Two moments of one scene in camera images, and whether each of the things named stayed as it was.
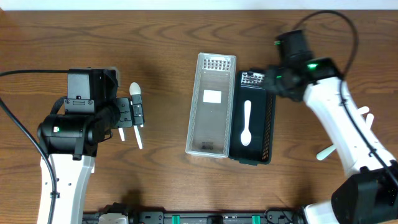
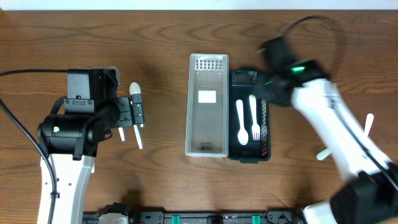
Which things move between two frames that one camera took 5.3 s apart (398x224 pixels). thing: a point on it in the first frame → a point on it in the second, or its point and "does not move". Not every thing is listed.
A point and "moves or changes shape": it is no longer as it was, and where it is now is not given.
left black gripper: (125, 120) does not move
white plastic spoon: (121, 134) does not move
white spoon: (246, 136) moves or changes shape
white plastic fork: (363, 109) → (255, 128)
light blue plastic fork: (326, 152) does not move
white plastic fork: (369, 121) does not move
